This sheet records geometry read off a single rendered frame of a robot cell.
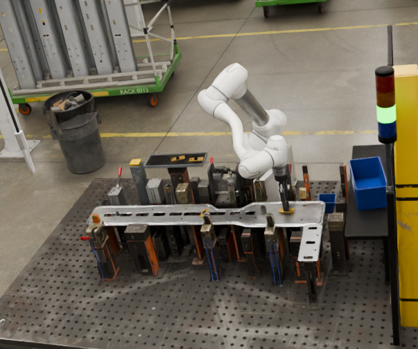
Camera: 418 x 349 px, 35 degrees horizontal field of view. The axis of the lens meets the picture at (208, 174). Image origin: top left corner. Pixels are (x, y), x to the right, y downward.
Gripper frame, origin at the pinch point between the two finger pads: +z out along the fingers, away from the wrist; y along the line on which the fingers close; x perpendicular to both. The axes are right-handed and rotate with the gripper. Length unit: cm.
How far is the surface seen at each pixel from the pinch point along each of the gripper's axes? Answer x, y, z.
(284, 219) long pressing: -0.4, 6.8, 5.3
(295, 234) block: 6.6, 17.1, 7.4
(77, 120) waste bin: -227, -209, 46
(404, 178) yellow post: 62, 53, -48
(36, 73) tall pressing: -359, -380, 63
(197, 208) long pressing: -52, -5, 5
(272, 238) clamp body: -4.3, 24.8, 4.0
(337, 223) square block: 28.4, 16.7, 0.8
